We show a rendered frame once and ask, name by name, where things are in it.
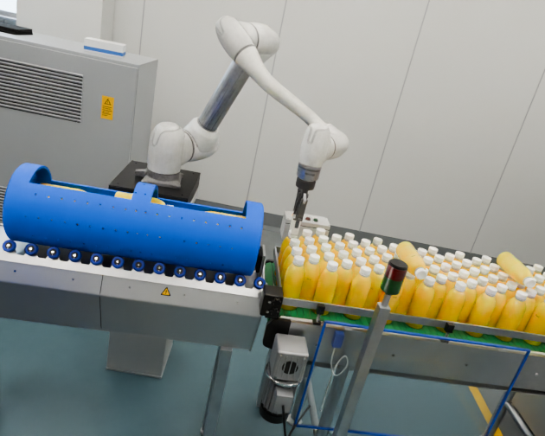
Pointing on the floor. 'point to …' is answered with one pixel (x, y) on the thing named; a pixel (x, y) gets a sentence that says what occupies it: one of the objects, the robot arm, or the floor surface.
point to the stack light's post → (362, 368)
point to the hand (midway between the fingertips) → (295, 225)
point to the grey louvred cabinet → (60, 112)
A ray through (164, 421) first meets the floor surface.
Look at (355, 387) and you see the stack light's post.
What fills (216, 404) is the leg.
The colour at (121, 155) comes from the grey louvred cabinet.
